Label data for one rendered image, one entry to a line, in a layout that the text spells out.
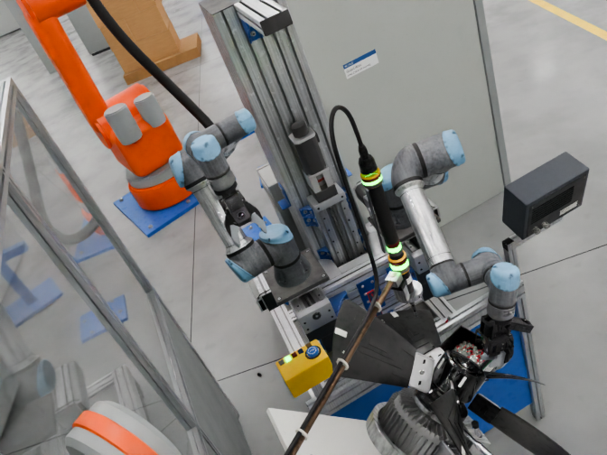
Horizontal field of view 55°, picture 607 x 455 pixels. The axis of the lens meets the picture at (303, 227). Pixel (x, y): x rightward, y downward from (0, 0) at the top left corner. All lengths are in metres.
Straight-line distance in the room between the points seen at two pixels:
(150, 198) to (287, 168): 3.22
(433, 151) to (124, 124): 3.55
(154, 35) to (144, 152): 4.29
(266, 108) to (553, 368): 1.85
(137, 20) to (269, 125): 7.19
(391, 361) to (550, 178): 0.91
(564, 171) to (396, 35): 1.49
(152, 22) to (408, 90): 6.30
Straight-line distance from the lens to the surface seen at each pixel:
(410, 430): 1.55
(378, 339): 1.50
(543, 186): 2.06
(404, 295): 1.41
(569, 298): 3.38
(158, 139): 5.21
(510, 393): 2.69
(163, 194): 5.31
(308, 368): 1.91
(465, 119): 3.72
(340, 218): 2.36
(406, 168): 1.81
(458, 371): 1.53
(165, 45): 9.31
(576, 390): 3.02
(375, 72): 3.28
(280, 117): 2.17
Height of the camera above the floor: 2.47
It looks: 34 degrees down
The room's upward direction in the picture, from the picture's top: 23 degrees counter-clockwise
